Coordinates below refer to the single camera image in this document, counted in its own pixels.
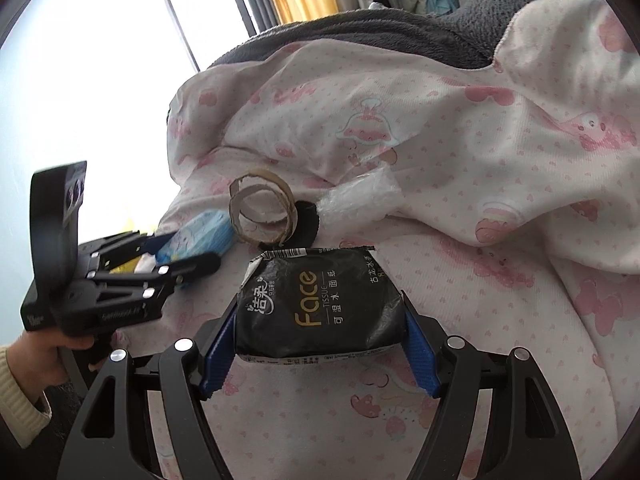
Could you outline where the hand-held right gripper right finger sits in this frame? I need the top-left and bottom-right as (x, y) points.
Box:
(400, 290), (583, 480)

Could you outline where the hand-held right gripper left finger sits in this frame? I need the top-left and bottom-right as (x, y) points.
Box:
(56, 305), (238, 480)

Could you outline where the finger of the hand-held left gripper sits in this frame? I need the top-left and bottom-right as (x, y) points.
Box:
(160, 252), (222, 291)
(92, 230), (166, 267)

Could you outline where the blue snack packet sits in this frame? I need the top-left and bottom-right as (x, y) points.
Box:
(155, 210), (236, 263)

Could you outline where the black tissue packet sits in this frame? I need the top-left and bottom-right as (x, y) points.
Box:
(234, 246), (407, 365)

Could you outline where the person's left forearm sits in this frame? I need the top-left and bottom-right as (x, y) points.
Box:
(0, 347), (53, 448)

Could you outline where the person's left hand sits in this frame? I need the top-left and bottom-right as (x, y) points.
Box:
(5, 332), (95, 386)

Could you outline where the brown cardboard tape roll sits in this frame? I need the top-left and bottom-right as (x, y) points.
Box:
(228, 169), (298, 248)

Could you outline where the clear bubble wrap piece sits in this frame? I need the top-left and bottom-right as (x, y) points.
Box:
(316, 167), (403, 233)

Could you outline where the pink cartoon print blanket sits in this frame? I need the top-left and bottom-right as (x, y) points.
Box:
(162, 0), (640, 480)

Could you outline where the glass balcony door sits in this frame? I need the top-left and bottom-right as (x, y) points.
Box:
(150, 0), (256, 73)

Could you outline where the dark grey fleece blanket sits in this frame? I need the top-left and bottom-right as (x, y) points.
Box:
(207, 0), (556, 71)

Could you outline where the black tape ring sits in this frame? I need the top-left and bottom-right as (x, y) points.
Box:
(292, 200), (321, 250)

